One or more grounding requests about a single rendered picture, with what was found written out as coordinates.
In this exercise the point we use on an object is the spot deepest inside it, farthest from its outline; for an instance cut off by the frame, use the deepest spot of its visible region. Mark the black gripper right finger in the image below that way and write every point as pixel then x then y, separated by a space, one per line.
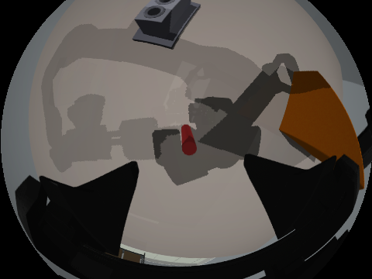
pixel 285 191

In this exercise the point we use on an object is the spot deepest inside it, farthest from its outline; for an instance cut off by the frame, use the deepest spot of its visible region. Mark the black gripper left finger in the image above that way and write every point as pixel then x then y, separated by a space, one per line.
pixel 101 205

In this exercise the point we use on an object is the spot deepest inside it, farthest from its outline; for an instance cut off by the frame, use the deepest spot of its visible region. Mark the red peg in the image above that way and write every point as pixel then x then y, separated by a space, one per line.
pixel 188 141

